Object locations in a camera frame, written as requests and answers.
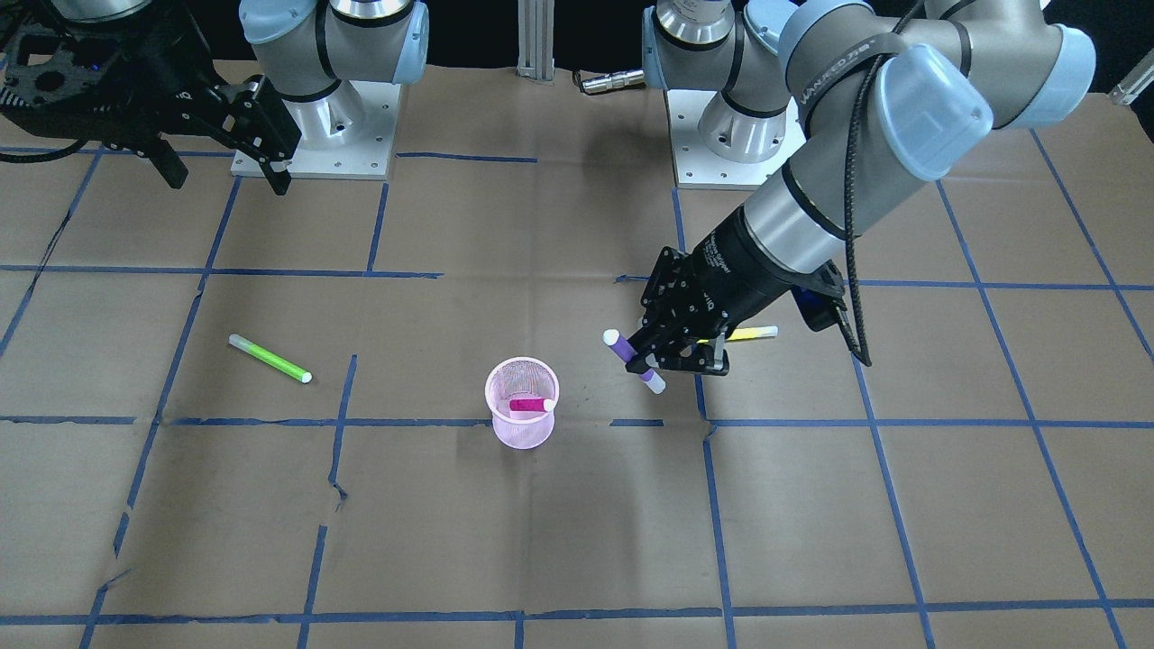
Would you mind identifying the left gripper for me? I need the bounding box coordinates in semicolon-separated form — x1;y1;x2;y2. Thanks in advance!
627;208;816;376

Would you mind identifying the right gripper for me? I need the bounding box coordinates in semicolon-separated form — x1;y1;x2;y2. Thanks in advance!
3;1;301;196

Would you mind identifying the purple pen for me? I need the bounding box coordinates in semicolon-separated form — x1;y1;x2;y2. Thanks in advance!
602;329;666;395

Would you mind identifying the pink pen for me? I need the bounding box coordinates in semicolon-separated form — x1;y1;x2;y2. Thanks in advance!
508;397;557;415

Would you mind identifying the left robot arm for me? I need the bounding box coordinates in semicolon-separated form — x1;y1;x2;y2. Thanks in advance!
604;1;1097;382

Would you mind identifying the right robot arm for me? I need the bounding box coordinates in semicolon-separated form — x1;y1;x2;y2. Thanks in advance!
3;1;430;196

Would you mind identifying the pink mesh cup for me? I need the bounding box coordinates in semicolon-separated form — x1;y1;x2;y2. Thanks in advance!
485;357;559;449

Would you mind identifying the yellow pen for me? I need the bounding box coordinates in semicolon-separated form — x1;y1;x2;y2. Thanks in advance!
727;325;779;342

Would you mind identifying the green pen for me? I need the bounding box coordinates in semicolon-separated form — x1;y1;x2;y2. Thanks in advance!
228;334;313;385

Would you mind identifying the brown paper table cover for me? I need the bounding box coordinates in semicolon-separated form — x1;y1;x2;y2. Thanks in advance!
1;69;1153;648

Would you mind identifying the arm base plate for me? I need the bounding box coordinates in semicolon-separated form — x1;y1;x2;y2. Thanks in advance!
664;89;805;191
271;81;405;181

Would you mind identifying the aluminium frame post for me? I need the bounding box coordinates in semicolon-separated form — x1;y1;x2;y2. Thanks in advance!
516;0;555;85

